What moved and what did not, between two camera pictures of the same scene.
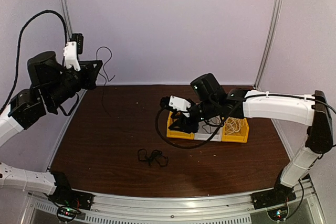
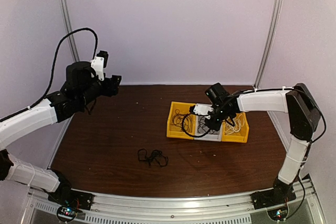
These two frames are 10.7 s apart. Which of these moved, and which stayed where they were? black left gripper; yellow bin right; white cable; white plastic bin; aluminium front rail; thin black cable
Moved: black left gripper; thin black cable
Stayed: white plastic bin; aluminium front rail; white cable; yellow bin right
